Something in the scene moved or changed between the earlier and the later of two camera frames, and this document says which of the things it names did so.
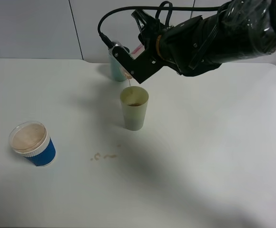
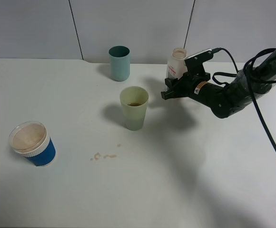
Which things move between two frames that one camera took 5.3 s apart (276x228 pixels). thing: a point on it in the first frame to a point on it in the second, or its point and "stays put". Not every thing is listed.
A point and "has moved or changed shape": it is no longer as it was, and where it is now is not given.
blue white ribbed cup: [31, 140] stays put
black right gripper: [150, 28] to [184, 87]
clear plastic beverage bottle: [133, 54] has moved or changed shape
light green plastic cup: [134, 99] stays put
